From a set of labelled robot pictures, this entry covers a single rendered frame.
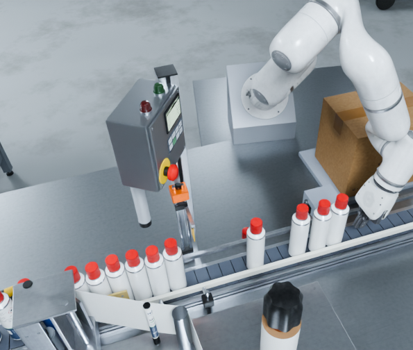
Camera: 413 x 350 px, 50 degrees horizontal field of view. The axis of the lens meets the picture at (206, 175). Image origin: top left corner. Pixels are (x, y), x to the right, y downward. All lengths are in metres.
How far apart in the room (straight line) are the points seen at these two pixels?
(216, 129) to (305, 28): 0.96
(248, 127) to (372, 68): 0.87
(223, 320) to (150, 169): 0.51
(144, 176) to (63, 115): 2.75
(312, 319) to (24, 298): 0.73
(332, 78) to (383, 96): 1.25
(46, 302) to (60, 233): 0.58
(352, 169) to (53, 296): 0.99
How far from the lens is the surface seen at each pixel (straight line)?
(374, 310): 1.40
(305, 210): 1.24
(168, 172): 0.98
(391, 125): 1.12
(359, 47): 1.00
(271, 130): 1.81
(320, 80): 2.25
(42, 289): 1.10
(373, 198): 1.34
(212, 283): 1.29
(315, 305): 1.31
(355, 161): 1.50
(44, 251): 1.59
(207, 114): 2.00
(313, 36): 1.04
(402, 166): 1.27
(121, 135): 0.93
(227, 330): 1.26
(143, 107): 0.91
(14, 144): 3.57
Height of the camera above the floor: 2.00
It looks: 44 degrees down
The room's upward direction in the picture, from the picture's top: 5 degrees counter-clockwise
